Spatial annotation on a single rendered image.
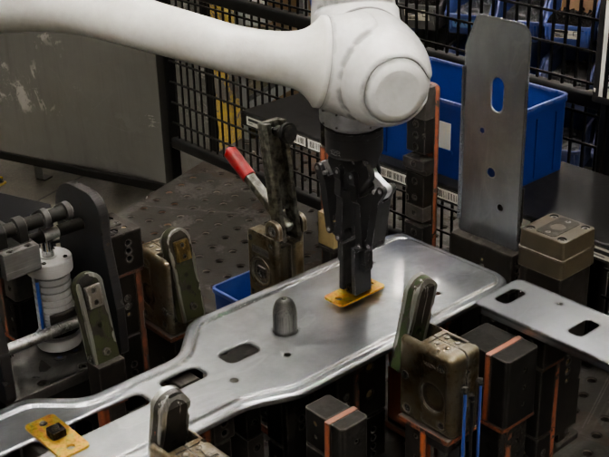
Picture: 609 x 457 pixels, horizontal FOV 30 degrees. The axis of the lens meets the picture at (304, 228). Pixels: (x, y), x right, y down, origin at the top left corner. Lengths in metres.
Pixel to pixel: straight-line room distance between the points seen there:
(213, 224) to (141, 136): 1.62
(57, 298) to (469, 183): 0.63
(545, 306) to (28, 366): 0.69
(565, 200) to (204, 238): 0.92
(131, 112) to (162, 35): 2.80
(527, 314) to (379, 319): 0.20
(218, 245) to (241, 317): 0.90
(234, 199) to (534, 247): 1.13
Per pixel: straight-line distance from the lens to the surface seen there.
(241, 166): 1.66
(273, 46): 1.23
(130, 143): 4.14
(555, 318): 1.53
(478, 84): 1.66
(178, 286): 1.53
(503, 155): 1.66
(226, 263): 2.33
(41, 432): 1.33
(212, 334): 1.49
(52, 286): 1.49
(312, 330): 1.48
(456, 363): 1.35
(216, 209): 2.58
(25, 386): 1.49
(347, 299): 1.53
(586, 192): 1.84
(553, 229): 1.63
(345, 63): 1.21
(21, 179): 4.74
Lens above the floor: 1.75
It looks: 25 degrees down
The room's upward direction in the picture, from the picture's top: 2 degrees counter-clockwise
